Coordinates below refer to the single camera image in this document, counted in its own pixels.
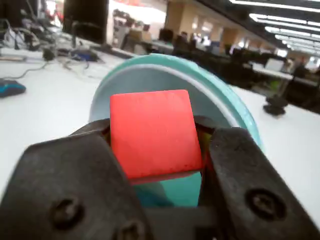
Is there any blue and black desk gadget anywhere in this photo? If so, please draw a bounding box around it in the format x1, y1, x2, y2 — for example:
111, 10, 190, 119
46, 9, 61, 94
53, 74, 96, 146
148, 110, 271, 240
0, 78, 27, 99

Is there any grey desk cable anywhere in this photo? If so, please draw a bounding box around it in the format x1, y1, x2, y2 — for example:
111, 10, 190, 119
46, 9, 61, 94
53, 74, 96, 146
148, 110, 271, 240
13, 59, 51, 80

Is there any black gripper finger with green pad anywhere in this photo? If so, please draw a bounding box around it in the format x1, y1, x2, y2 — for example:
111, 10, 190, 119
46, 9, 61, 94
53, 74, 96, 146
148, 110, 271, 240
0, 118, 153, 240
193, 115, 320, 240

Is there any small black stand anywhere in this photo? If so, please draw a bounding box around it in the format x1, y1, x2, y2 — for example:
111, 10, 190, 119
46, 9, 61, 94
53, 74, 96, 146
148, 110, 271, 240
262, 95, 289, 117

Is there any black computer monitor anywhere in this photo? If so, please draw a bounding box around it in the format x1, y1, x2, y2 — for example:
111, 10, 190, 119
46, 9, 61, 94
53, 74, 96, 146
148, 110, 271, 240
62, 0, 110, 45

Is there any teal plastic bin with lid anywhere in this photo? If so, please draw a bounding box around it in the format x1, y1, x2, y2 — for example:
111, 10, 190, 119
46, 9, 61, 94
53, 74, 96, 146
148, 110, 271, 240
89, 53, 264, 208

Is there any red lego block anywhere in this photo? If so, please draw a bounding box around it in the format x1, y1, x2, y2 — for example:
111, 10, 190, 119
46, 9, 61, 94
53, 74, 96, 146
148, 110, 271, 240
109, 89, 203, 185

